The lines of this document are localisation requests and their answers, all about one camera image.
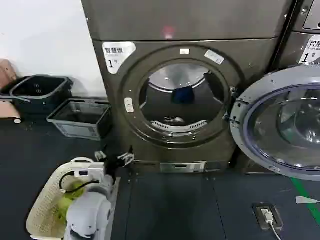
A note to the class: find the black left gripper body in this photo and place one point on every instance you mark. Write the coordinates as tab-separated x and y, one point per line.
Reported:
111	165

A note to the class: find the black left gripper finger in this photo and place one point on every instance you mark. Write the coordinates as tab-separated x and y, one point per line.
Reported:
126	157
100	156

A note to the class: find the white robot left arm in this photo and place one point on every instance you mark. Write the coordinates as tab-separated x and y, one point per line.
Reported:
87	207

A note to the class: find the grey plastic crate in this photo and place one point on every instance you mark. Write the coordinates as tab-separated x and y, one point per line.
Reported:
80	122

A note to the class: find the green garment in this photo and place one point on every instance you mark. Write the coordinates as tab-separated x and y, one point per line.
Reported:
63	203

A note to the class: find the dark garment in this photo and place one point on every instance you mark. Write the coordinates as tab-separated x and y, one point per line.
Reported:
175	120

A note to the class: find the cream perforated laundry basket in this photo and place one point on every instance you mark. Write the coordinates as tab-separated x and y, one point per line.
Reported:
47	200

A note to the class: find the blue garment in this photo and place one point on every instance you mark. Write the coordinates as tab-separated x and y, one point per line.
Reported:
183	95

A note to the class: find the grey dryer with open drum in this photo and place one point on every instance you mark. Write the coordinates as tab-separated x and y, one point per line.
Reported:
185	27

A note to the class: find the black floor socket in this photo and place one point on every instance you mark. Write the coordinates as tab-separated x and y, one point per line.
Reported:
258	220

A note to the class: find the round glass dryer door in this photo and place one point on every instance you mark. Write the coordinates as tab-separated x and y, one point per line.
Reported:
275	125

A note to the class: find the white floor tag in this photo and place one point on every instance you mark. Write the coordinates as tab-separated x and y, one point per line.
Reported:
306	200

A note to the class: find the grey dryer with closed door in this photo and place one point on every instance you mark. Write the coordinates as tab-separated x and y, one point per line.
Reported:
300	45

